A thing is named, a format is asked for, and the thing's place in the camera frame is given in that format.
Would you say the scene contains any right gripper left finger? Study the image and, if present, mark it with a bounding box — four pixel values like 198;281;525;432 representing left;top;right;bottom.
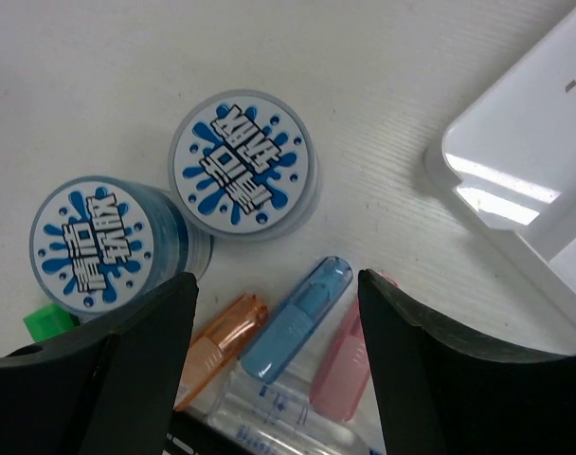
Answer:
0;272;198;454

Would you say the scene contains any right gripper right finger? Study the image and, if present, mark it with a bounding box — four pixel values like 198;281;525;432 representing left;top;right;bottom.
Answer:
358;269;576;454

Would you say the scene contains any pink highlighter marker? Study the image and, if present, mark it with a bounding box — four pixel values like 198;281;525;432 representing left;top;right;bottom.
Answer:
164;411;248;455

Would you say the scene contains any green highlighter marker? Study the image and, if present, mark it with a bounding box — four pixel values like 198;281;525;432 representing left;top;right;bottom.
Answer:
23;303;81;342

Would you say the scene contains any pink capped small tube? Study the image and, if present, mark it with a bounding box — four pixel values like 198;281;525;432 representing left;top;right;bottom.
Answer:
308;279;398;423

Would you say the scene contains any orange capped small tube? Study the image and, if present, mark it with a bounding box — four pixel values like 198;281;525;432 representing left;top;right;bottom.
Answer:
173;293;268;411

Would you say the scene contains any blue capped small tube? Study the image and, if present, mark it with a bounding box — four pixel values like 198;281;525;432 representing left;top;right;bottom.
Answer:
239;256;353;384

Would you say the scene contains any white organizer tray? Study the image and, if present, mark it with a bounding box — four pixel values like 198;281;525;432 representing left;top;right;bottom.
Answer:
423;7;576;328

